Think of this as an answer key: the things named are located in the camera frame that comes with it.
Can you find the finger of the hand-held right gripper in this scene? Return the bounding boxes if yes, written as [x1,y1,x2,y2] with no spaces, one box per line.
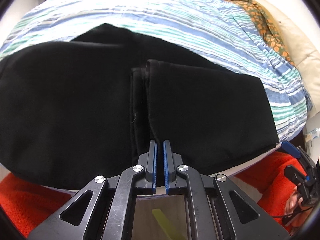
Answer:
[281,141,300,159]
[284,165,309,184]

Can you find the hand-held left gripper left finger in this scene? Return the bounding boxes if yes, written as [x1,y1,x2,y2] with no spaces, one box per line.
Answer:
[27,140,158,240]

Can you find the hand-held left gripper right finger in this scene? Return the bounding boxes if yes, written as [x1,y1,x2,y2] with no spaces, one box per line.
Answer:
[163,140,292,240]

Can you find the black pants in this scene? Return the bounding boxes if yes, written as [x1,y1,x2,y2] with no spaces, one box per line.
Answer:
[0,23,279,190]

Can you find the person's right hand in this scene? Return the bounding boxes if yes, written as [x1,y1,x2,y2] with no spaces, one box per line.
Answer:
[285,193,302,219]

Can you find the clear plastic bottle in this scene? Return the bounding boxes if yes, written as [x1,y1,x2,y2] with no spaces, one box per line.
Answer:
[304,127,320,140]

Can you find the red white fleece robe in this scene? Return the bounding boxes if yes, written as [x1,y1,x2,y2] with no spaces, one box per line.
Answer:
[0,151,313,230]

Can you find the orange floral blanket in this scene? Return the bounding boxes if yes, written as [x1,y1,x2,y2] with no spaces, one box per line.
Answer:
[217,0,297,67]

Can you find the striped bed sheet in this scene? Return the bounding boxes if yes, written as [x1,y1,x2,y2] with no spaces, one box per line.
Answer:
[0,0,308,145]

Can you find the black cable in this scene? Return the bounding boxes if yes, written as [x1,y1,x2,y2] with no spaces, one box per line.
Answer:
[271,205,310,227]

